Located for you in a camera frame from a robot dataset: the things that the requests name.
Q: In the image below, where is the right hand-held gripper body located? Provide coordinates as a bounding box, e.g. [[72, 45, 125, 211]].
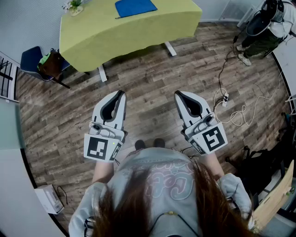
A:
[[180, 112, 229, 156]]

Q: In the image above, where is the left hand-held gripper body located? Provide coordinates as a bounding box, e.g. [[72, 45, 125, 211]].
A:
[[83, 121, 129, 163]]

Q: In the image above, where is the blue towel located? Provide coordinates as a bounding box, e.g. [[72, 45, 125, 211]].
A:
[[115, 0, 158, 19]]

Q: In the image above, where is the person's left forearm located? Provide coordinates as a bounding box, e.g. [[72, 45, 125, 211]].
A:
[[92, 159, 115, 186]]

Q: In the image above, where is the person's right forearm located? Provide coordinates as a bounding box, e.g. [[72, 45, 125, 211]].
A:
[[204, 152, 225, 180]]

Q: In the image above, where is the white power strip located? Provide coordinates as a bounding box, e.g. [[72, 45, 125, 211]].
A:
[[220, 92, 230, 107]]

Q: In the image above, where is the person's grey printed shirt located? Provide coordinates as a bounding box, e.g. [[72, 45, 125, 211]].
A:
[[68, 148, 253, 237]]

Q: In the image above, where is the black office chair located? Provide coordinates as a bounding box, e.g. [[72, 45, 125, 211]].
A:
[[225, 145, 287, 197]]

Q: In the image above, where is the brown bag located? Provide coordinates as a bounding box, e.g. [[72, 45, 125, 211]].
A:
[[37, 50, 65, 81]]

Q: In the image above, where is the green cloth covered table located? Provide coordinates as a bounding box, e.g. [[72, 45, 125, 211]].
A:
[[59, 0, 203, 83]]

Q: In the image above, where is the white box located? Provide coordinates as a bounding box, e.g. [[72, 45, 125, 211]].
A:
[[34, 184, 65, 215]]

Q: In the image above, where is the bright green cloth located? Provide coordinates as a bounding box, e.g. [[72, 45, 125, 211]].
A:
[[37, 52, 52, 68]]

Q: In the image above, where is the blue chair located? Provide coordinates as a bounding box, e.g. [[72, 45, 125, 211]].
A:
[[20, 45, 71, 90]]

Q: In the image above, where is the wooden board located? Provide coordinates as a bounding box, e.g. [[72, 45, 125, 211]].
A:
[[253, 159, 295, 230]]

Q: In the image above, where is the white desk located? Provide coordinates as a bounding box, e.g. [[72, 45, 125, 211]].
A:
[[271, 34, 296, 98]]

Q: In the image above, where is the black framed glass door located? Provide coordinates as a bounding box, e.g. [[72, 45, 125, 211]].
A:
[[0, 55, 19, 103]]

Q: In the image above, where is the black round bin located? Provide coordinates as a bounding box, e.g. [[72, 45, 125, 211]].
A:
[[246, 13, 273, 37]]

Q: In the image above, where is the white flower pot plant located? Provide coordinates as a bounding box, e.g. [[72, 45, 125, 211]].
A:
[[62, 0, 84, 17]]

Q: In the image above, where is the white floor cable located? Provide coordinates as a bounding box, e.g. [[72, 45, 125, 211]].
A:
[[212, 69, 284, 127]]

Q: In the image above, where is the black floor cable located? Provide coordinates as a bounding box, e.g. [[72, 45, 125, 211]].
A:
[[217, 23, 255, 94]]

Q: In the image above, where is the thin black cord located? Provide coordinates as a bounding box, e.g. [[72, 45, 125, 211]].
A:
[[56, 185, 69, 206]]

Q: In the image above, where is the black neck cord gold bead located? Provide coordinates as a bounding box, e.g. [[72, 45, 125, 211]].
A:
[[149, 210, 199, 237]]

